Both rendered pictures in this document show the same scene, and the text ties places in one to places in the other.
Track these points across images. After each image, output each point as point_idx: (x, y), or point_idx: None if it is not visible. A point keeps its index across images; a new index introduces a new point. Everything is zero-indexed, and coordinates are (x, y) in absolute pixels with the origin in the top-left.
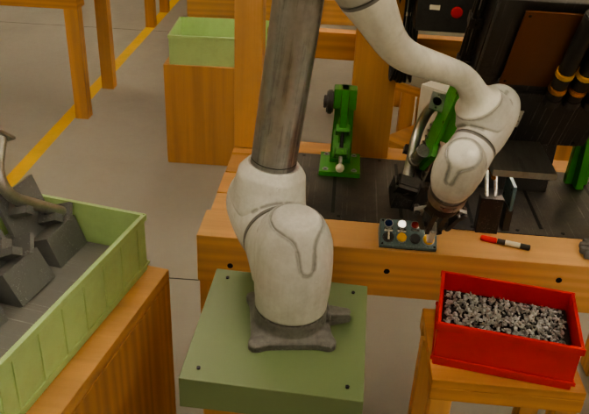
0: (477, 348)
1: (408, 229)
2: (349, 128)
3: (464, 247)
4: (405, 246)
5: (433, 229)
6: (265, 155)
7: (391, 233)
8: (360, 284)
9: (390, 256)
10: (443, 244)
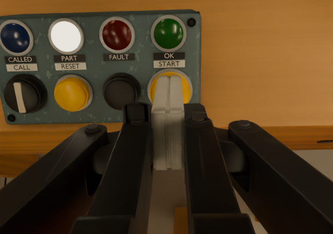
0: None
1: (95, 55)
2: None
3: (292, 75)
4: (91, 120)
5: (166, 155)
6: None
7: (27, 90)
8: (32, 151)
9: (60, 136)
10: (227, 66)
